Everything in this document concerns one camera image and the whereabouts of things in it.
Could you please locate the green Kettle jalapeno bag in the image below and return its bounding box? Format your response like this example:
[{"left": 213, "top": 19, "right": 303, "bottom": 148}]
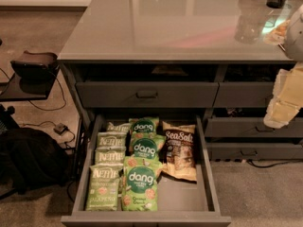
[{"left": 85, "top": 164, "right": 122, "bottom": 211}]

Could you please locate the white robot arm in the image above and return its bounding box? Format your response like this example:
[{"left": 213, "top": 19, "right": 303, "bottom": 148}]
[{"left": 263, "top": 6, "right": 303, "bottom": 129}]

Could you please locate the grey top right drawer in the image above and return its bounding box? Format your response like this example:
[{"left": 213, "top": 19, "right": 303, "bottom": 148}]
[{"left": 213, "top": 81, "right": 274, "bottom": 108}]

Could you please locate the grey middle right drawer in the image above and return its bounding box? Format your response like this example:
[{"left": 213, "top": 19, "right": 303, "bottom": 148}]
[{"left": 205, "top": 117, "right": 303, "bottom": 138}]

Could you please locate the grey bottom right drawer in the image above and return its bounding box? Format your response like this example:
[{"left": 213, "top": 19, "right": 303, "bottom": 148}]
[{"left": 206, "top": 143, "right": 303, "bottom": 160}]

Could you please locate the brown sea salt chip bag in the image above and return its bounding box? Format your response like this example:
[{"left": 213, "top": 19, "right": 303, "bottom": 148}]
[{"left": 162, "top": 122, "right": 197, "bottom": 182}]

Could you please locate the rear green Dang bag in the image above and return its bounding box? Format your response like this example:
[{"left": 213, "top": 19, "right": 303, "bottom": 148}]
[{"left": 129, "top": 116, "right": 159, "bottom": 134}]

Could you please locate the green dang bag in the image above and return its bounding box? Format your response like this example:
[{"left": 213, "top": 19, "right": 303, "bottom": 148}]
[
  {"left": 121, "top": 156, "right": 162, "bottom": 211},
  {"left": 129, "top": 116, "right": 159, "bottom": 134},
  {"left": 129, "top": 132, "right": 166, "bottom": 160}
]

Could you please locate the middle green Dang bag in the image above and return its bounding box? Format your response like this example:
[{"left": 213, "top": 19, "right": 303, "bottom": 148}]
[{"left": 129, "top": 132, "right": 166, "bottom": 160}]

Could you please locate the open grey middle drawer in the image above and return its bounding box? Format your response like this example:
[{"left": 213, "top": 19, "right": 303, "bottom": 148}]
[{"left": 62, "top": 114, "right": 231, "bottom": 227}]

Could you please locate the rear green Kettle bag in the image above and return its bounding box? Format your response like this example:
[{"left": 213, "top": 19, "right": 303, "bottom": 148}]
[{"left": 106, "top": 122, "right": 131, "bottom": 132}]

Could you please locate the front green Dang bag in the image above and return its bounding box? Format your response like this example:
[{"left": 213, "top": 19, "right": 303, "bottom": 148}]
[{"left": 121, "top": 156, "right": 162, "bottom": 211}]

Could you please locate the grey top left drawer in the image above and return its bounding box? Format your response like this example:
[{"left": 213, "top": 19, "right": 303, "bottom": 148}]
[{"left": 75, "top": 81, "right": 219, "bottom": 108}]

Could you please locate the black bag on floor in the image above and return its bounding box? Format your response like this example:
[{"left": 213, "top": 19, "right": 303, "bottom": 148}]
[{"left": 0, "top": 128, "right": 68, "bottom": 199}]

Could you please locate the black white fiducial marker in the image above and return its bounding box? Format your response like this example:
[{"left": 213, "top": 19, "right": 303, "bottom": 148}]
[{"left": 263, "top": 20, "right": 290, "bottom": 45}]

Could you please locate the grey cabinet with glass top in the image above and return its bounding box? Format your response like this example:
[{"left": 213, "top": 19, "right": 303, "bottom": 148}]
[{"left": 60, "top": 0, "right": 302, "bottom": 148}]

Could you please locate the black power adapter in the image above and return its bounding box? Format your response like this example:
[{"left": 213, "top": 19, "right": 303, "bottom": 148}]
[{"left": 53, "top": 123, "right": 67, "bottom": 135}]

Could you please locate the small dark side table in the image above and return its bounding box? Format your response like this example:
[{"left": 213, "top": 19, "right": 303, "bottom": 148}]
[{"left": 0, "top": 74, "right": 56, "bottom": 102}]

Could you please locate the black floor cable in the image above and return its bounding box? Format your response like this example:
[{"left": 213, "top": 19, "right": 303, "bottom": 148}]
[{"left": 18, "top": 69, "right": 77, "bottom": 149}]

